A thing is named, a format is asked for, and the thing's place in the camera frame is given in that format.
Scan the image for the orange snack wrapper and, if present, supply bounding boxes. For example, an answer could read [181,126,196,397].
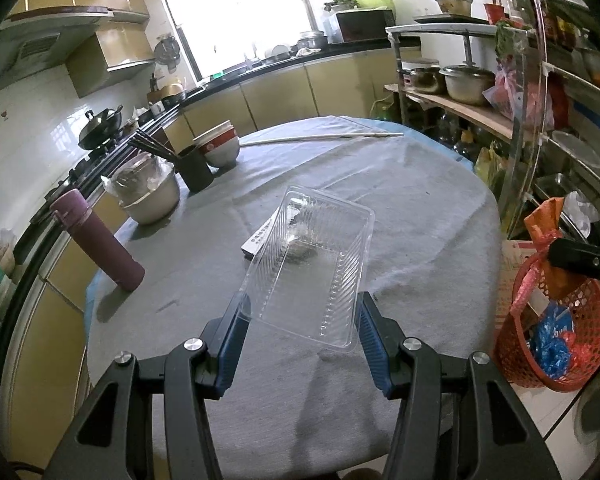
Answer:
[509,197,578,314]

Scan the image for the red plastic bag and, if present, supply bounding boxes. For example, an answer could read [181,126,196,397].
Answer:
[562,330,598,372]

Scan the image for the white medicine box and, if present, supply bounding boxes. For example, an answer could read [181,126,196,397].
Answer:
[240,217,274,260]

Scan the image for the clear plastic tray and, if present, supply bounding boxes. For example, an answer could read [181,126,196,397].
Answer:
[240,185,375,350]

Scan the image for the blue plastic bag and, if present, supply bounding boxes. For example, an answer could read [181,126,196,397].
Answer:
[528,301,574,379]

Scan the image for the metal kitchen rack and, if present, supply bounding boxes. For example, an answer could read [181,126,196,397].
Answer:
[387,0,600,246]

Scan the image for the white plastic bag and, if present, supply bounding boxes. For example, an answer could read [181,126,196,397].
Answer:
[562,190,600,237]

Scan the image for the red plastic basket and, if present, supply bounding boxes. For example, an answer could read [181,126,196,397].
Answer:
[493,255,600,392]

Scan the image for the grey tablecloth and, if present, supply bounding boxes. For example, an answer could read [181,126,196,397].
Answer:
[83,115,504,478]

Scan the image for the black chopstick holder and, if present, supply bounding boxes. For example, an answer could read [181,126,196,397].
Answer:
[174,145,214,193]

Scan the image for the stacked red white bowls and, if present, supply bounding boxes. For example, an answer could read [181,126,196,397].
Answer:
[194,120,240,169]

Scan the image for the purple thermos bottle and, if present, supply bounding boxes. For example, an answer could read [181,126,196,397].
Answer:
[50,188,145,292]

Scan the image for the steel pot on shelf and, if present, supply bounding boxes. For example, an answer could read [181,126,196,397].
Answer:
[440,65,495,106]

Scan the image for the black wok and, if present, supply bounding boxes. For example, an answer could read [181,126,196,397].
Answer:
[78,105,123,151]

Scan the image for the microwave oven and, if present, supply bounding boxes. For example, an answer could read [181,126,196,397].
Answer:
[336,9,396,44]

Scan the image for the green basin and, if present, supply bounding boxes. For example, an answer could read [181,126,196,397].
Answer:
[355,0,396,12]

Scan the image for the range hood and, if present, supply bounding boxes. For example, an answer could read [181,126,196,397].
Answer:
[0,5,152,101]

